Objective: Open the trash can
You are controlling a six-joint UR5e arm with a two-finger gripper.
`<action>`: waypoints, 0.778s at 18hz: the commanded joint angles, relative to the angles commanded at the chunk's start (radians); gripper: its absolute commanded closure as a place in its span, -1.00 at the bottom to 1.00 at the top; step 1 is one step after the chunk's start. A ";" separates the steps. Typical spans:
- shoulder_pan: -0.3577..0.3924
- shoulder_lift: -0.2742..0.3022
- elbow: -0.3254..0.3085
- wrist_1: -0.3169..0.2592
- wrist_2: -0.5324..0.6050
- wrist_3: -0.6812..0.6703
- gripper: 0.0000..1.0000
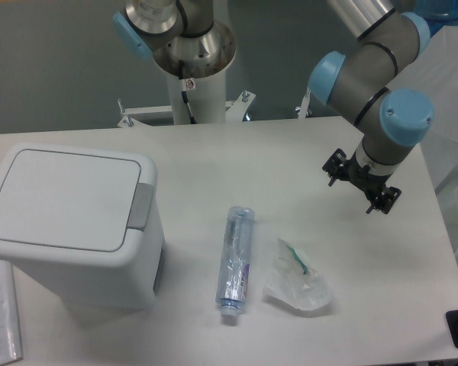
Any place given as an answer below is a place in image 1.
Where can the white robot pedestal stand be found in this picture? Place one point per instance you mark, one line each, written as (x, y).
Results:
(192, 101)

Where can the empty clear plastic bottle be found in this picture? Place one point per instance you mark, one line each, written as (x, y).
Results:
(234, 269)

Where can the white trash can lid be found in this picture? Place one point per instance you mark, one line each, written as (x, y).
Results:
(65, 200)

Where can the white trash can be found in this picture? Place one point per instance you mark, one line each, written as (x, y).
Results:
(126, 278)

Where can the plastic-covered paper sheet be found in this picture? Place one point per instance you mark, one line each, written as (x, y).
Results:
(10, 334)

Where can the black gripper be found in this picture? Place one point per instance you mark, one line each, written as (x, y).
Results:
(381, 198)

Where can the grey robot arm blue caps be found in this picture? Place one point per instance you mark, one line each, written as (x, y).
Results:
(356, 87)

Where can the crumpled clear plastic bag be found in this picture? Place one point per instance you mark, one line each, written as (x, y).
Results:
(287, 280)

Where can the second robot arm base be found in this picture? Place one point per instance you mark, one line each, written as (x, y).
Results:
(183, 37)

